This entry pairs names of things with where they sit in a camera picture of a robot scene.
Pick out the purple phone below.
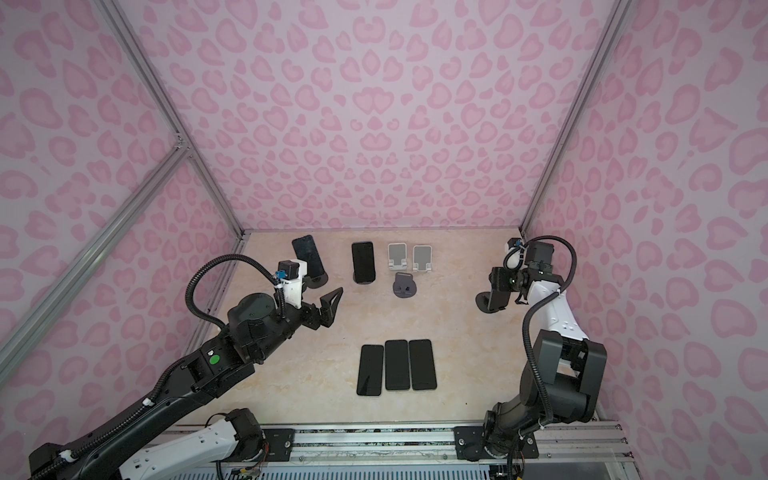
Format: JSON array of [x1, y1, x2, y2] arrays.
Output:
[[292, 235, 326, 282]]

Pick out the blue phone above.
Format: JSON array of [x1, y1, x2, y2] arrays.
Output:
[[351, 241, 376, 285]]

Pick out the dark round stand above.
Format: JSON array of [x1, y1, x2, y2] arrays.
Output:
[[392, 272, 417, 299], [304, 273, 329, 289]]

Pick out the black phone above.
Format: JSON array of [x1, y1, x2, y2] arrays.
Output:
[[488, 267, 512, 313], [408, 339, 437, 391], [384, 340, 411, 391]]

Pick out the white folding stand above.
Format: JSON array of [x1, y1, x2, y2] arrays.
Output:
[[412, 245, 433, 272], [387, 243, 408, 271]]

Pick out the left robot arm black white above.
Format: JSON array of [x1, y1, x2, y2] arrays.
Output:
[[29, 289, 343, 479]]

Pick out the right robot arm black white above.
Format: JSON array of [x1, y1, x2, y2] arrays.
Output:
[[476, 235, 607, 460]]

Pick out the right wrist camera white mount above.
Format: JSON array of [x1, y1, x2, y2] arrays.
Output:
[[502, 237, 525, 271]]

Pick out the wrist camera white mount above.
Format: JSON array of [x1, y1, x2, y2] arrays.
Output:
[[276, 259, 307, 309], [502, 237, 525, 271]]

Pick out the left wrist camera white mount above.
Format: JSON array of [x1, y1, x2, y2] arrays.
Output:
[[276, 259, 307, 309]]

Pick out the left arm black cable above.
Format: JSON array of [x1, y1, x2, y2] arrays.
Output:
[[26, 254, 283, 480]]

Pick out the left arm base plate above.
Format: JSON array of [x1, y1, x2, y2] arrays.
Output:
[[263, 428, 296, 462]]

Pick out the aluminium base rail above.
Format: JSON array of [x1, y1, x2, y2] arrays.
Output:
[[110, 419, 640, 480]]

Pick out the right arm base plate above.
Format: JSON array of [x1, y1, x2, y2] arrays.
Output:
[[452, 425, 539, 462]]

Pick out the right corner aluminium post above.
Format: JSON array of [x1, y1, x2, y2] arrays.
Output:
[[519, 0, 636, 238]]

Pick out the corner aluminium post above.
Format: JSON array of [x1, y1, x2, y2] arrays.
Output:
[[519, 0, 636, 238], [93, 0, 246, 239]]

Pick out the left aluminium frame diagonal bar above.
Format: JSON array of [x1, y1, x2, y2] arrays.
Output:
[[1, 141, 188, 385]]

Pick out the left corner aluminium post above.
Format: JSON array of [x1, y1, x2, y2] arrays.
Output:
[[93, 0, 246, 239]]

